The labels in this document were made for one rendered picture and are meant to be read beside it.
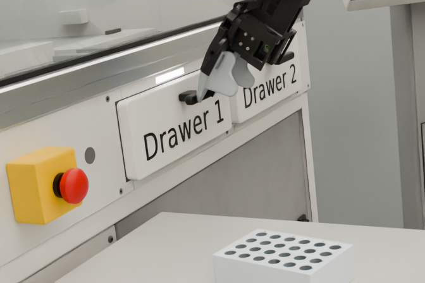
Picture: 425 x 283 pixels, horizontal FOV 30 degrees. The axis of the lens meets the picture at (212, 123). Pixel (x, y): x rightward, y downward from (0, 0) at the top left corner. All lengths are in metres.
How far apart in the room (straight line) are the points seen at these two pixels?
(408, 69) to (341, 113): 0.83
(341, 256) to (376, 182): 2.07
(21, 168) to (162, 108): 0.31
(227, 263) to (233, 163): 0.57
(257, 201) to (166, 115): 0.41
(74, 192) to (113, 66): 0.24
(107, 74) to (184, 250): 0.26
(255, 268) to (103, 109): 0.34
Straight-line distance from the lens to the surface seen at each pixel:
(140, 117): 1.08
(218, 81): 1.11
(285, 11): 1.06
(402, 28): 2.06
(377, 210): 2.93
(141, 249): 1.00
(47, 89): 0.95
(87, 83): 1.03
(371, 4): 1.89
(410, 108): 2.08
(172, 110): 1.16
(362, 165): 2.89
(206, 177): 1.31
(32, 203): 0.90
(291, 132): 1.63
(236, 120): 1.34
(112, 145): 1.06
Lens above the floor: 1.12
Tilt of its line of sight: 13 degrees down
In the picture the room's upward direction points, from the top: 7 degrees counter-clockwise
